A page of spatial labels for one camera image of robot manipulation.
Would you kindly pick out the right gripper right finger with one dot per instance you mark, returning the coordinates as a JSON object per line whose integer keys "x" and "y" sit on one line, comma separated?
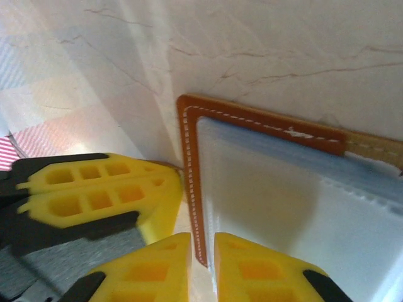
{"x": 261, "y": 277}

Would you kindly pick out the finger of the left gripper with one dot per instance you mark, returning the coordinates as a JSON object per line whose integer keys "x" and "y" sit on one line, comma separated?
{"x": 104, "y": 204}
{"x": 94, "y": 171}

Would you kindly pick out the brown leather card holder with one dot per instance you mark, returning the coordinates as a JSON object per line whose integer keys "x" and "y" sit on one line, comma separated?
{"x": 192, "y": 141}

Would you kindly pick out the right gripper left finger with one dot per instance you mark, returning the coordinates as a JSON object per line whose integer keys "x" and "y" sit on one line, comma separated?
{"x": 151, "y": 277}

